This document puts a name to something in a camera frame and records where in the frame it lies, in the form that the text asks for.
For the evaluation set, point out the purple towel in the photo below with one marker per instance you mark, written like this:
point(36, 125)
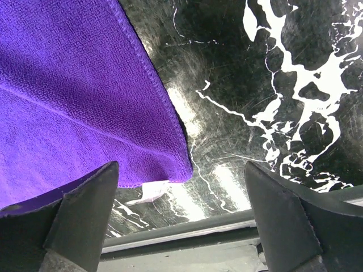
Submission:
point(78, 90)

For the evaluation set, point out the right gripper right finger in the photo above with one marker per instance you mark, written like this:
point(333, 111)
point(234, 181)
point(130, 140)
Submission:
point(300, 229)

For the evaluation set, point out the black marble pattern mat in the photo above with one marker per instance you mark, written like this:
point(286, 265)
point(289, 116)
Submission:
point(278, 83)

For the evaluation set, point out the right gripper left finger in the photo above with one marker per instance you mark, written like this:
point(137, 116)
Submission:
point(63, 229)

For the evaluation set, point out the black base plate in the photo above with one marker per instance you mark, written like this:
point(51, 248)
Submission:
point(182, 228)

